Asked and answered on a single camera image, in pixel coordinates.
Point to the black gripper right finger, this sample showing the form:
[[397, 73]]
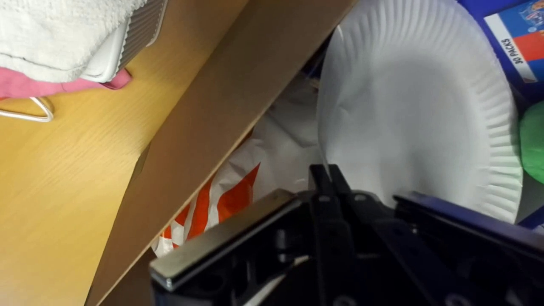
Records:
[[368, 248]]

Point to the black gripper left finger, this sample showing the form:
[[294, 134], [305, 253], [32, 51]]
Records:
[[324, 226]]

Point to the white paper plate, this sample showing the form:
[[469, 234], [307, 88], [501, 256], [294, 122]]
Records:
[[419, 102]]

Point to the white orange plastic bag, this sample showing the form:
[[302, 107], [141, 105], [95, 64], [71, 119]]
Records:
[[273, 153]]

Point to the blue cardboard box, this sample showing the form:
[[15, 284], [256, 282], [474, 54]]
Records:
[[227, 112]]

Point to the grey ribbed block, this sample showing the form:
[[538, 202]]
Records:
[[144, 27]]

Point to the pink cloth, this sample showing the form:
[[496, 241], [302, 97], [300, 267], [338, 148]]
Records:
[[35, 86]]

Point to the white towel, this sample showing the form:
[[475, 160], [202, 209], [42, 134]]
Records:
[[57, 34]]

